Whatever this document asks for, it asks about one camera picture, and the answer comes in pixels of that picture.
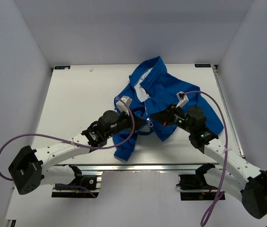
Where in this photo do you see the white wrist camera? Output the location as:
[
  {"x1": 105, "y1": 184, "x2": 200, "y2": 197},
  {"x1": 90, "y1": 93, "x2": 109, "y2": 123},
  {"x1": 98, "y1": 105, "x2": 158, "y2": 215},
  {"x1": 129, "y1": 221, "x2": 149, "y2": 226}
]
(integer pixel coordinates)
[
  {"x1": 176, "y1": 91, "x2": 189, "y2": 108},
  {"x1": 115, "y1": 96, "x2": 132, "y2": 115}
]

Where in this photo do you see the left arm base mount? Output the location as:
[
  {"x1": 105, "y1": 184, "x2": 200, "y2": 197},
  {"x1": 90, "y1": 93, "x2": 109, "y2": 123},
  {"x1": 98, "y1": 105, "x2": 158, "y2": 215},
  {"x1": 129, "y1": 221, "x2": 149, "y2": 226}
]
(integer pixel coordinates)
[{"x1": 52, "y1": 173, "x2": 102, "y2": 199}]

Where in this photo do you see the blue zip jacket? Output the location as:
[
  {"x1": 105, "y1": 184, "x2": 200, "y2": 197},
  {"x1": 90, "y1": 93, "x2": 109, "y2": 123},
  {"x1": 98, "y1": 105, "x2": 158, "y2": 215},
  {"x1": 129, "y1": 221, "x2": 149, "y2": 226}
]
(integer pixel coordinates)
[{"x1": 112, "y1": 56, "x2": 224, "y2": 161}]

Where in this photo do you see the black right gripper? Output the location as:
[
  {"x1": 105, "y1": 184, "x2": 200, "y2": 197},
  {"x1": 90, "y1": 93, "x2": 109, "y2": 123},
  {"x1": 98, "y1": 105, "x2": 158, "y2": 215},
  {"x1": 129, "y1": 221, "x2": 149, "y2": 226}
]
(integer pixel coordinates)
[{"x1": 151, "y1": 103, "x2": 195, "y2": 134}]

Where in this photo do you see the corner label sticker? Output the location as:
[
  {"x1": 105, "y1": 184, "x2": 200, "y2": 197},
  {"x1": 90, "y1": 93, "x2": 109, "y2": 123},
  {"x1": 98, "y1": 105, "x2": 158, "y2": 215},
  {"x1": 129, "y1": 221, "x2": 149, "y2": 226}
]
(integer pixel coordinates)
[
  {"x1": 54, "y1": 65, "x2": 70, "y2": 70},
  {"x1": 194, "y1": 63, "x2": 211, "y2": 68}
]

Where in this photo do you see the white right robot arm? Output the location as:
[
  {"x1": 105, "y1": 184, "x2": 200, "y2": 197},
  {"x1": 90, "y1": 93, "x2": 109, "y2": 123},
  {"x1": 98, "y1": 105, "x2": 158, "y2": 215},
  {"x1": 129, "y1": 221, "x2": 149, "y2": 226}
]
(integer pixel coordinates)
[{"x1": 151, "y1": 104, "x2": 267, "y2": 219}]

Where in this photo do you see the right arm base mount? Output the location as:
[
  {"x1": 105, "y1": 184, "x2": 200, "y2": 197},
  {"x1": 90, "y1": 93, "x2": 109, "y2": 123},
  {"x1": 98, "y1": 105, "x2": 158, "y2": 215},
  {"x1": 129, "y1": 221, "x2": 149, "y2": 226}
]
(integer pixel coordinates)
[{"x1": 176, "y1": 174, "x2": 217, "y2": 201}]

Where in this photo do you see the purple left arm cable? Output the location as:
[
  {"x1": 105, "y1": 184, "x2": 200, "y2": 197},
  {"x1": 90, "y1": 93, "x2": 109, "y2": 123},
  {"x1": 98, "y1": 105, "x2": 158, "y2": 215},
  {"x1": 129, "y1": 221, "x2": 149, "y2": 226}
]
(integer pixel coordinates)
[{"x1": 0, "y1": 96, "x2": 136, "y2": 198}]

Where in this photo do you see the right corner label sticker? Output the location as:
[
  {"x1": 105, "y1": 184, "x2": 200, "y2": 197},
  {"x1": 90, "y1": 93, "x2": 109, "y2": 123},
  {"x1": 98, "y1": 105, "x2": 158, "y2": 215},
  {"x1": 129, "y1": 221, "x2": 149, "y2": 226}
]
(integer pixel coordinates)
[{"x1": 194, "y1": 63, "x2": 211, "y2": 68}]

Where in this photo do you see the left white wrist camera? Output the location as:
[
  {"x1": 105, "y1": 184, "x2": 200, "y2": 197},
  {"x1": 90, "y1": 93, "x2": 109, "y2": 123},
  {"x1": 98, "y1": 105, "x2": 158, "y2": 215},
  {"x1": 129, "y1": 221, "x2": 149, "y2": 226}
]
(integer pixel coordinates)
[{"x1": 115, "y1": 96, "x2": 132, "y2": 115}]

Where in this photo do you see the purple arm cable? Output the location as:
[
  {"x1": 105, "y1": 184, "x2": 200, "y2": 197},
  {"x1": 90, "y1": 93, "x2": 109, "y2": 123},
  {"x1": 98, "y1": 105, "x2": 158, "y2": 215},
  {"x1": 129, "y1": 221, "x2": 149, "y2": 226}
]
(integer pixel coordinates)
[
  {"x1": 178, "y1": 91, "x2": 229, "y2": 227},
  {"x1": 0, "y1": 96, "x2": 136, "y2": 198}
]

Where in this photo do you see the aluminium right side rail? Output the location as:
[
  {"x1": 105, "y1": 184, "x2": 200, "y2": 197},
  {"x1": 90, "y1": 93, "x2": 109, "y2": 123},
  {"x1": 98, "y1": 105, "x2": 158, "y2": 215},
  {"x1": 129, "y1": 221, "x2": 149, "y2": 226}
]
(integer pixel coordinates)
[{"x1": 212, "y1": 65, "x2": 245, "y2": 158}]

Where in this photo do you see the aluminium front rail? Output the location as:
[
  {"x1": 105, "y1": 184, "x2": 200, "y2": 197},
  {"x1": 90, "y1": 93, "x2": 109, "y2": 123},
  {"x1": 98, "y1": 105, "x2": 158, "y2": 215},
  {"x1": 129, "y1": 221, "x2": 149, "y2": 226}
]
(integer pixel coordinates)
[{"x1": 52, "y1": 163, "x2": 224, "y2": 172}]

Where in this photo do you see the left corner label sticker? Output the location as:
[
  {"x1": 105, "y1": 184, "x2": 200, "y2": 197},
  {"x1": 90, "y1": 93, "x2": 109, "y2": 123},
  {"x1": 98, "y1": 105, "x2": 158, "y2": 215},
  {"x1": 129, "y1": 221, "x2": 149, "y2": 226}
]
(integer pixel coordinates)
[{"x1": 54, "y1": 65, "x2": 70, "y2": 70}]

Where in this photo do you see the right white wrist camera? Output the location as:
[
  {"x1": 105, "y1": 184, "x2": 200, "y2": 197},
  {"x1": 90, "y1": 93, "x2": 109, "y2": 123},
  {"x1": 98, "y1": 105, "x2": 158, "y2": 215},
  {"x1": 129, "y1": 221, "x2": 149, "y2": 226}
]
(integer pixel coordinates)
[{"x1": 176, "y1": 91, "x2": 189, "y2": 108}]

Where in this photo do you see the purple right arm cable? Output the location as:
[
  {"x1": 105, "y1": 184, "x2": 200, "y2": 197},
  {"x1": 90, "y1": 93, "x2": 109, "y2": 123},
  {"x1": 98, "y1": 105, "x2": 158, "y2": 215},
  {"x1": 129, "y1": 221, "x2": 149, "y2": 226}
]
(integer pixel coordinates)
[{"x1": 178, "y1": 91, "x2": 229, "y2": 227}]

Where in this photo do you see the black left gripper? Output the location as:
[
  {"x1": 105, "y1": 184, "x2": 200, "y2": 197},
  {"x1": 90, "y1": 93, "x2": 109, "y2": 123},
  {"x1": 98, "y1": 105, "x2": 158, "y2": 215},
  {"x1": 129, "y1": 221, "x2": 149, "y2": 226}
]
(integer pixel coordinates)
[{"x1": 105, "y1": 108, "x2": 146, "y2": 140}]

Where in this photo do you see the aluminium rail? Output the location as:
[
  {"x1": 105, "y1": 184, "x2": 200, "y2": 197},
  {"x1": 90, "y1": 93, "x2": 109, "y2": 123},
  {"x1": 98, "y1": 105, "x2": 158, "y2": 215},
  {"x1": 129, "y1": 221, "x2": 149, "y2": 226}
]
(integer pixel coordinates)
[
  {"x1": 52, "y1": 163, "x2": 224, "y2": 172},
  {"x1": 212, "y1": 65, "x2": 245, "y2": 158}
]

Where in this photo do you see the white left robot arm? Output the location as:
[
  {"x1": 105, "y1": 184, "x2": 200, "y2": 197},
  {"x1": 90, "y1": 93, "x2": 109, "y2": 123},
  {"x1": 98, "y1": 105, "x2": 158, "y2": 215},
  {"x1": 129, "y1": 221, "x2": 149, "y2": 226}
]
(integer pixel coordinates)
[{"x1": 8, "y1": 110, "x2": 146, "y2": 195}]

